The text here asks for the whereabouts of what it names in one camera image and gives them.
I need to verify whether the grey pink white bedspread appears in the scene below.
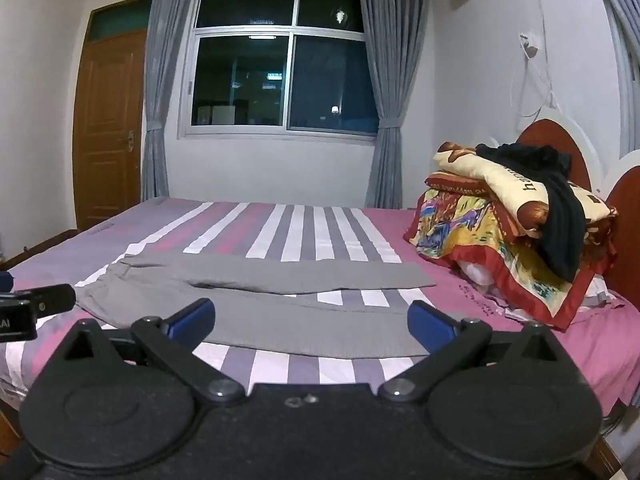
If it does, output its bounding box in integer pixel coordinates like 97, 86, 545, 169
0, 195, 640, 461

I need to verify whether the brown wooden door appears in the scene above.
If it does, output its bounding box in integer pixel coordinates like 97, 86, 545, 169
72, 0, 154, 233

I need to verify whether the red wooden headboard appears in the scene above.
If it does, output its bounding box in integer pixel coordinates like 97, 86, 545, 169
515, 116, 640, 313

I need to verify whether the grey curtain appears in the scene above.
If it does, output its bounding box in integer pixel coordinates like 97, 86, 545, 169
356, 0, 432, 210
144, 0, 203, 202

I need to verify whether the white wall cable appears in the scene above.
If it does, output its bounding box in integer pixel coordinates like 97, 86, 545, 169
519, 33, 563, 111

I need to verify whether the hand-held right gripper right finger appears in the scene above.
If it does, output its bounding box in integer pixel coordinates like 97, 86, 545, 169
377, 301, 568, 404

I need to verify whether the colourful red-bordered blanket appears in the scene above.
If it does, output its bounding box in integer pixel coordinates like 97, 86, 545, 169
402, 172, 622, 334

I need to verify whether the aluminium frame window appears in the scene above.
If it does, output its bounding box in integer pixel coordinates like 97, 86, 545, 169
179, 0, 381, 141

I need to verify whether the grey sock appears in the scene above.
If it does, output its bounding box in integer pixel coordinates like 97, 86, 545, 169
75, 251, 438, 360

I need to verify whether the black garment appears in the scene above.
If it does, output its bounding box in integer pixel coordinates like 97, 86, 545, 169
475, 142, 587, 284

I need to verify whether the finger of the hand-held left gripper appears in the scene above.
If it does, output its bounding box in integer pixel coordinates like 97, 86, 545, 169
29, 283, 77, 318

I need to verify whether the cream printed blanket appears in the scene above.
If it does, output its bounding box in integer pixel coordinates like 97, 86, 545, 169
432, 142, 619, 241

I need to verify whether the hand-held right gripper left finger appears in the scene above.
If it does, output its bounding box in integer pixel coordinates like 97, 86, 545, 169
59, 298, 247, 405

